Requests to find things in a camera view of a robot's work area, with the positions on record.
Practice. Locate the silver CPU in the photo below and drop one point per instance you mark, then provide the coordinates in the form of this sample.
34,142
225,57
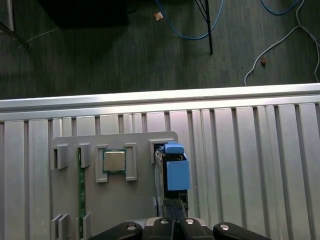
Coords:
114,160

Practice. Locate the brown paper scrap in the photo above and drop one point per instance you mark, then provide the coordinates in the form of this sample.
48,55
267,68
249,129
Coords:
158,16
263,61

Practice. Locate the grey parts rack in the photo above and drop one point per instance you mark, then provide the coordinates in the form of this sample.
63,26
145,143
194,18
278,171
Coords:
112,200

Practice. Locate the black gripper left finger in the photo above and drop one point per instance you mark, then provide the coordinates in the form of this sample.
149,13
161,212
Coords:
162,232

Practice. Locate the black desk leg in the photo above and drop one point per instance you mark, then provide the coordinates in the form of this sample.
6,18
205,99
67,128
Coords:
210,37

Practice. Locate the black floor box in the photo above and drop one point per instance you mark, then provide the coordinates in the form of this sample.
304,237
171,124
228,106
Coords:
82,12

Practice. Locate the green RAM stick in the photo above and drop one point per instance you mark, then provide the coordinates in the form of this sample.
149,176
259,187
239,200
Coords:
82,187

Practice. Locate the metal chair leg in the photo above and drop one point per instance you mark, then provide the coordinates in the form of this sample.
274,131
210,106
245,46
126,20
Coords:
10,15

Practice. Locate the hard disk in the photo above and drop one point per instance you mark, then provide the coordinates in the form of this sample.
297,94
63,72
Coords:
177,175

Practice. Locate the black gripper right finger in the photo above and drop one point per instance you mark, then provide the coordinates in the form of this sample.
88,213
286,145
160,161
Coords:
192,232

